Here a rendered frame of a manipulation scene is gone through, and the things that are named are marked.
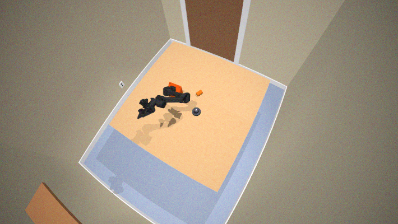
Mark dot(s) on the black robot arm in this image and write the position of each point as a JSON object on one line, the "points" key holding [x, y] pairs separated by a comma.
{"points": [[160, 101]]}

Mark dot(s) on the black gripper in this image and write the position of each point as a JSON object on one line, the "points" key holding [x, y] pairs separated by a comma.
{"points": [[146, 111]]}

